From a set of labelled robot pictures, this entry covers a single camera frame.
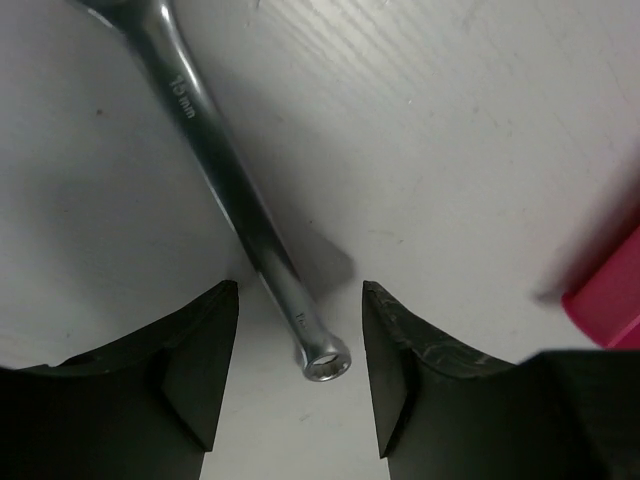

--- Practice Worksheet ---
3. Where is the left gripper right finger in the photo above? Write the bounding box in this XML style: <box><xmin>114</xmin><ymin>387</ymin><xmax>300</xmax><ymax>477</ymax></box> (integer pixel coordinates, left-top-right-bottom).
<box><xmin>362</xmin><ymin>281</ymin><xmax>639</xmax><ymax>479</ymax></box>

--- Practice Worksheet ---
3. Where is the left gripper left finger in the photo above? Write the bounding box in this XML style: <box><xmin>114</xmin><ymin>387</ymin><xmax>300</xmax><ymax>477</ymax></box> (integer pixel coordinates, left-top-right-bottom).
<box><xmin>1</xmin><ymin>281</ymin><xmax>239</xmax><ymax>479</ymax></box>

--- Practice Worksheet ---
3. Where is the pink drawer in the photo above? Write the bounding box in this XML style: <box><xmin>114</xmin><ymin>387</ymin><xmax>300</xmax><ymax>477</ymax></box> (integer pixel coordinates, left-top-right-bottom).
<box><xmin>561</xmin><ymin>207</ymin><xmax>639</xmax><ymax>350</ymax></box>

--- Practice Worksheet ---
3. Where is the silver wrench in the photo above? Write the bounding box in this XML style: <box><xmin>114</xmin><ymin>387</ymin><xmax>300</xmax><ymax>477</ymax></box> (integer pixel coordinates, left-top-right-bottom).
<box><xmin>79</xmin><ymin>1</ymin><xmax>352</xmax><ymax>382</ymax></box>

